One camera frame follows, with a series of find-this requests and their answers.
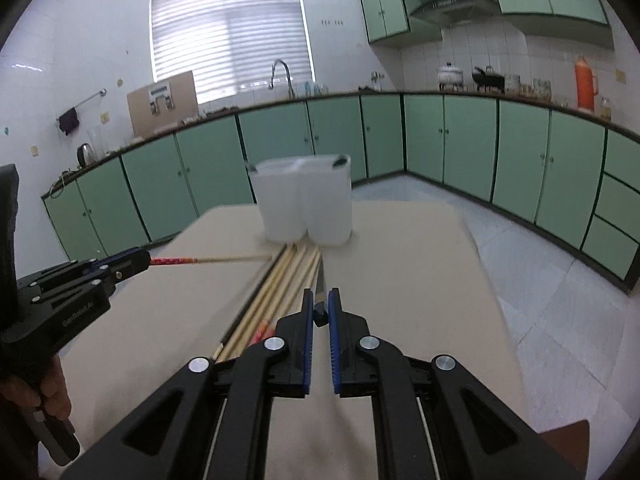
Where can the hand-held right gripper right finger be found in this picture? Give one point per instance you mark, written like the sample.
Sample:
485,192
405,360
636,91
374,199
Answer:
336,355

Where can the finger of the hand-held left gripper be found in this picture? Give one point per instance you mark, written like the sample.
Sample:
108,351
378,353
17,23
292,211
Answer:
125,256
120,272

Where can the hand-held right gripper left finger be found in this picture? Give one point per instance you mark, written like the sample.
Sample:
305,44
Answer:
306,350

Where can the bundle of bamboo chopsticks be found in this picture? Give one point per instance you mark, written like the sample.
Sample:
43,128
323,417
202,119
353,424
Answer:
280,285

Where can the red patterned bamboo chopstick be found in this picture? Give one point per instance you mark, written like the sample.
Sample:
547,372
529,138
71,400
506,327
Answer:
225,260

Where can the white plastic utensil holder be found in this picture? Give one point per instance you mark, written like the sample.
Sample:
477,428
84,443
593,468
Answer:
310,210

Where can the person's left hand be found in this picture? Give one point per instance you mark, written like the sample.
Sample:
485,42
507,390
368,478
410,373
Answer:
56,395

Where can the beige tablecloth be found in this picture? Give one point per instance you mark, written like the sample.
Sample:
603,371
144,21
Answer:
400,270

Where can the steel kettle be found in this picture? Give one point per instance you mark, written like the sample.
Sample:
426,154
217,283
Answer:
86,155

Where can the clear glass pitcher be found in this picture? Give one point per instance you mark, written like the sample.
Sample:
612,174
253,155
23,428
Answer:
97,140

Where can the green base cabinets with sink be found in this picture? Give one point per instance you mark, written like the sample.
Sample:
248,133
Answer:
210,170

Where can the brown cardboard box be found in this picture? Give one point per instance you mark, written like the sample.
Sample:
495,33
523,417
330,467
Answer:
150,115

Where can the dark hanging towel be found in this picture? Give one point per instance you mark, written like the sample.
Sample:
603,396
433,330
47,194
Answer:
69,121

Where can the chrome sink faucet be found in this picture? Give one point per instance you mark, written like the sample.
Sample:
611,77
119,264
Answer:
290,80

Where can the white window blind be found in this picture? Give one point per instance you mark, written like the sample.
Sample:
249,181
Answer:
225,35

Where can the green base cabinets with drawers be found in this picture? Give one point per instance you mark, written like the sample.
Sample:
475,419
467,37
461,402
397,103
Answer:
520,160

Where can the white cooking pot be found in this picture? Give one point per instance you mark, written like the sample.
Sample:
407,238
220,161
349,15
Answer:
450,77

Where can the black wok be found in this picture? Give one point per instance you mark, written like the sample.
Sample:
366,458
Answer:
487,80

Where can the clear glass jar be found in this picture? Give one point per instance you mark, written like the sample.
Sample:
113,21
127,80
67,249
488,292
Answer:
512,85
541,90

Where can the yellow glass jar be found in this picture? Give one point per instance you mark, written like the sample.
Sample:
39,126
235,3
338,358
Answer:
605,109

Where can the orange thermos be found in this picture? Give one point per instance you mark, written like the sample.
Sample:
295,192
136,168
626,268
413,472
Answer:
586,85

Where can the chrome towel rail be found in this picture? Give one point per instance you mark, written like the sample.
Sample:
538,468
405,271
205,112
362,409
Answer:
92,96

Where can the wall tap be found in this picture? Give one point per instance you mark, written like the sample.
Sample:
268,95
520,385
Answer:
376,79

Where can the small green wall cabinet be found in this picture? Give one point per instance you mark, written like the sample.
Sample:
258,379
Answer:
385,5

